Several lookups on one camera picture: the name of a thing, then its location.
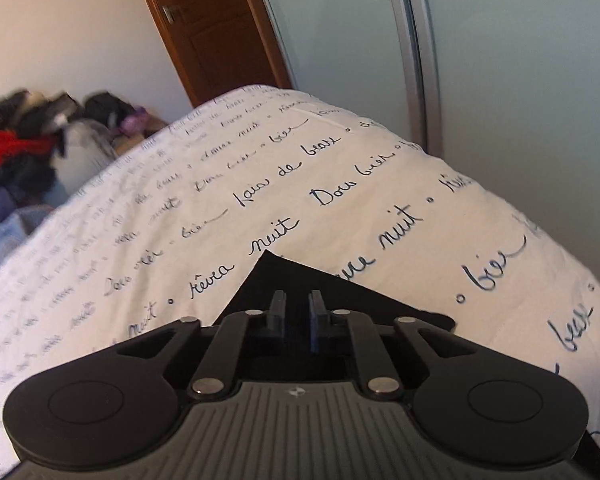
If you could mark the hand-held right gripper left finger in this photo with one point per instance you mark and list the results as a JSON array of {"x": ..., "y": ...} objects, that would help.
[{"x": 278, "y": 312}]

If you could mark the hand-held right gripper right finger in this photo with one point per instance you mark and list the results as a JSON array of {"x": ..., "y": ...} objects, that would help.
[{"x": 316, "y": 312}]

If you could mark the black pants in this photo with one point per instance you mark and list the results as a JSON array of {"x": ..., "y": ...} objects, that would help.
[{"x": 290, "y": 282}]

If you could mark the white script-printed blanket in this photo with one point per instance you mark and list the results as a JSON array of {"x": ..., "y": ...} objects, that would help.
[{"x": 330, "y": 175}]

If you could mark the purple cloth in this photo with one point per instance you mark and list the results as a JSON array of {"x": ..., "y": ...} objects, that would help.
[{"x": 134, "y": 120}]

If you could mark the clear plastic bag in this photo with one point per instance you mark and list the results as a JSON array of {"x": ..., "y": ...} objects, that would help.
[{"x": 82, "y": 157}]

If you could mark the blue bedsheet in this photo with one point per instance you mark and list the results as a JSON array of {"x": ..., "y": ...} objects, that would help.
[{"x": 7, "y": 242}]

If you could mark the brown wooden door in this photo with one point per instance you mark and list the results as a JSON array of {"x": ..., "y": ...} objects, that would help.
[{"x": 215, "y": 20}]

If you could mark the pile of clothes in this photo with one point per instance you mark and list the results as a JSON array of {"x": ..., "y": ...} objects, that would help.
[{"x": 15, "y": 150}]

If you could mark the pale sliding wardrobe door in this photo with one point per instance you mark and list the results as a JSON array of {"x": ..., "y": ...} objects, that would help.
[{"x": 505, "y": 35}]

